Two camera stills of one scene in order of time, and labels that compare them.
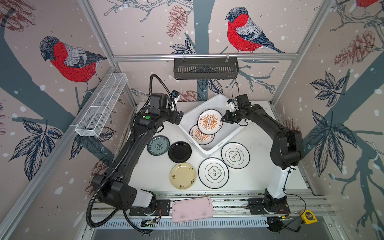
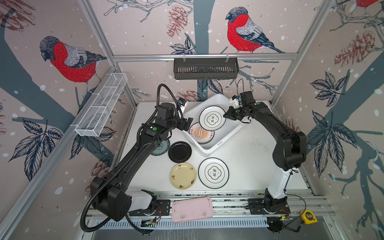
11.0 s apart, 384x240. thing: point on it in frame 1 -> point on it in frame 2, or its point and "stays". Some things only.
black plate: x=179 y=152 stays
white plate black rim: x=213 y=173 stays
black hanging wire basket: x=206 y=68 stays
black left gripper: x=174 y=119 -> x=182 y=125
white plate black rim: x=235 y=155 -> x=211 y=118
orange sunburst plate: x=209 y=121 -> x=200 y=135
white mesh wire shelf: x=94 y=118 stays
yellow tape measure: x=308 y=217 stays
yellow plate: x=183 y=176 stays
